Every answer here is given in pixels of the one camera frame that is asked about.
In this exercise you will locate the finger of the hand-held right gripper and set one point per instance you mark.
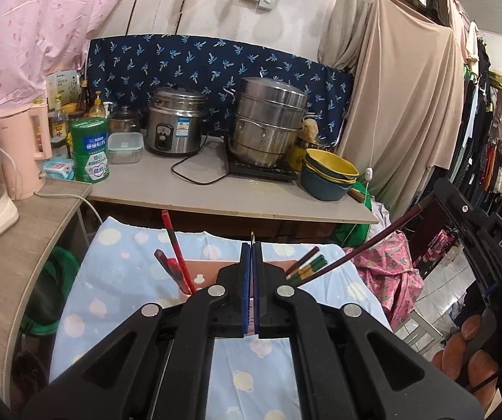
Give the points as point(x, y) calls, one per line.
point(460, 203)

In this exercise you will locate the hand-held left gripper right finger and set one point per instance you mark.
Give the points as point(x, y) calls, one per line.
point(257, 288)

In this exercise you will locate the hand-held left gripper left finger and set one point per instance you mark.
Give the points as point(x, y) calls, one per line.
point(245, 288)

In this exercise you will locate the pink perforated utensil basket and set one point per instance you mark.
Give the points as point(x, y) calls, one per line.
point(209, 267)

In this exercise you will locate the gold flower spoon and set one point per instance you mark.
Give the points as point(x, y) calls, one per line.
point(254, 236)

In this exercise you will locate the dark brown chopstick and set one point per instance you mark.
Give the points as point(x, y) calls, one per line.
point(305, 261)

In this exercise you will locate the green chopstick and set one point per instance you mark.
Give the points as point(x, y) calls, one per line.
point(312, 267)

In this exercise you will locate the bright red chopstick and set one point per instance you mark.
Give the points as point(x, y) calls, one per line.
point(176, 249)
point(176, 273)

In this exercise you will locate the dark red chopstick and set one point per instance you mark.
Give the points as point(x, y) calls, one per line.
point(165, 264)
point(364, 243)

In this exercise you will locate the brown cushioned stools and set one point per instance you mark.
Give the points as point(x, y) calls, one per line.
point(474, 350)

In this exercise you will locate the grey back counter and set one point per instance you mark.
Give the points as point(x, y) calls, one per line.
point(216, 201)

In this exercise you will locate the pink floral cloth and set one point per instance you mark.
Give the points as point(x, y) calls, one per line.
point(386, 271)

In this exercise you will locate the green plastic bag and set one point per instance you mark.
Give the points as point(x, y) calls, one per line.
point(355, 223)

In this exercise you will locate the black induction cooker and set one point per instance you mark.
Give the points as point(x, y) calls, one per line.
point(261, 173)

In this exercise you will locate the beige hanging cloth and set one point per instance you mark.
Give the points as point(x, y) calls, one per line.
point(408, 96)

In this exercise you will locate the blue printed tablecloth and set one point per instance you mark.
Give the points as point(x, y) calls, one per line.
point(115, 271)

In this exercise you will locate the stack of yellow-blue bowls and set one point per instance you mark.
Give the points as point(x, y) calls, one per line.
point(327, 175)

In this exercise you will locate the yellow jar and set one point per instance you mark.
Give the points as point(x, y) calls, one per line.
point(298, 155)

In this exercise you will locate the yellow loofah sponge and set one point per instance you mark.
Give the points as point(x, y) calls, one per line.
point(310, 130)

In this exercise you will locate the stainless steel steamer pot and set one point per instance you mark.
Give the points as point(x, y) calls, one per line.
point(268, 118)

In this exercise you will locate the silver rice cooker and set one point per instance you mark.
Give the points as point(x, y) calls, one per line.
point(176, 122)

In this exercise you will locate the clear lidded food container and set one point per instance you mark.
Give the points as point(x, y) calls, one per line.
point(124, 148)

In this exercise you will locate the green plastic basket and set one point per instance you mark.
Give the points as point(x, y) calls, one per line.
point(54, 288)

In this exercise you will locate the green tin can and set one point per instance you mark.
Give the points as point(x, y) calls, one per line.
point(90, 148)

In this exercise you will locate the small lidded steel pot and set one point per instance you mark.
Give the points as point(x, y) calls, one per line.
point(124, 118)

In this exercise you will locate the blue wipes pack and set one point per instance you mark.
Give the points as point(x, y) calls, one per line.
point(58, 169)

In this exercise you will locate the navy leaf-print cloth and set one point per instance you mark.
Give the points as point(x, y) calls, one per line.
point(216, 61)

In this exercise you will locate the wooden side counter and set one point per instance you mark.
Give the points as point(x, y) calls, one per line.
point(19, 245)

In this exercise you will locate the yellow soap bottle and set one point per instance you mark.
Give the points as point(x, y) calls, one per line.
point(97, 106)

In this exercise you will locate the dark sauce bottle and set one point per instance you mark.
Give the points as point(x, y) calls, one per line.
point(83, 96)

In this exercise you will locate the pink electric kettle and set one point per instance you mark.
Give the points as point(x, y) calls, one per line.
point(21, 148)

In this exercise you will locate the white green carton box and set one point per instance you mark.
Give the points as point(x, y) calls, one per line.
point(63, 89)

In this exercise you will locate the pink printed curtain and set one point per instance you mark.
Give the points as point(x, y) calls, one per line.
point(28, 22)

